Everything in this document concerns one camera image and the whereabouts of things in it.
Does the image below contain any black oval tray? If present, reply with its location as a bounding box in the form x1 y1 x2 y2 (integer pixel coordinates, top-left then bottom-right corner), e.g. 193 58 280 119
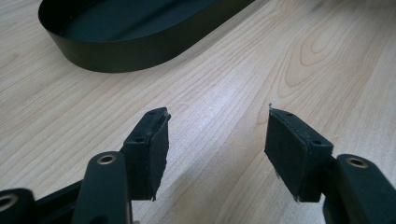
37 0 256 74

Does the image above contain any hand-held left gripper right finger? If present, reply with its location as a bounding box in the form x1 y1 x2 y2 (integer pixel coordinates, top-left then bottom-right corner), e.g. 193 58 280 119
263 103 334 203

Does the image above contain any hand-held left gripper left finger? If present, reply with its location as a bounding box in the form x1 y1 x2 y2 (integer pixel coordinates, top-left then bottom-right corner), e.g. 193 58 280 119
120 106 172 202

